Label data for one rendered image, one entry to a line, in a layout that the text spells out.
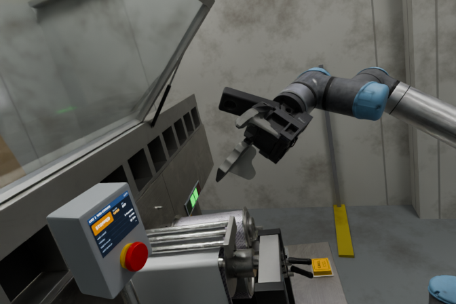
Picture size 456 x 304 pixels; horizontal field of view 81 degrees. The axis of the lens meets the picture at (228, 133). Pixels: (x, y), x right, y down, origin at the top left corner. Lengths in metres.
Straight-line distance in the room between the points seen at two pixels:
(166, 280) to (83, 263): 0.35
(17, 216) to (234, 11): 2.55
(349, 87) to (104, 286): 0.51
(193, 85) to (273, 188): 1.52
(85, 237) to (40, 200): 0.39
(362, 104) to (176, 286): 0.53
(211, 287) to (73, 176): 0.41
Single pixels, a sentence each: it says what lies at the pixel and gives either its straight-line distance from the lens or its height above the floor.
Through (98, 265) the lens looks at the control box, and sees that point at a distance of 0.32.
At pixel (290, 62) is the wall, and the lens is 2.77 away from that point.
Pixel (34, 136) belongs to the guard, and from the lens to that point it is 0.59.
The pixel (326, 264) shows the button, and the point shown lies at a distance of 1.29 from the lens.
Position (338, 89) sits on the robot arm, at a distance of 0.59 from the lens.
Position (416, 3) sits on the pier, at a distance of 2.62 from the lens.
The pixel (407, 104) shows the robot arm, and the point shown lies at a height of 1.63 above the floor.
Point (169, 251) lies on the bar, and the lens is 0.65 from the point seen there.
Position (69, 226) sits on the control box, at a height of 1.70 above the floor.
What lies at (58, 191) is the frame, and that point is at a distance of 0.72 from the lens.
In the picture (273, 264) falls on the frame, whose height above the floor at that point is 1.44.
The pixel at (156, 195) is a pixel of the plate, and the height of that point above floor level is 1.39.
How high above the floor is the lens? 1.82
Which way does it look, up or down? 15 degrees down
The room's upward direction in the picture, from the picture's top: 13 degrees counter-clockwise
